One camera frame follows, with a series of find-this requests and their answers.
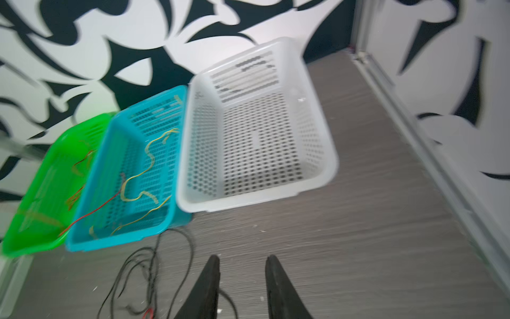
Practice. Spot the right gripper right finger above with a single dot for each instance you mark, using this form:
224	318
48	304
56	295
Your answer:
283	299

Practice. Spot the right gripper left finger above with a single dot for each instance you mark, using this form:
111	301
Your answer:
202	302

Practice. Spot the teal plastic basket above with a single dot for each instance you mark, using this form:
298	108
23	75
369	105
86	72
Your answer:
130	193

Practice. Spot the white plastic basket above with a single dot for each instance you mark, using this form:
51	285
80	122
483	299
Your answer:
254	132

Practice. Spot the green plastic basket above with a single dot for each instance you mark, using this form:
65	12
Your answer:
47	209

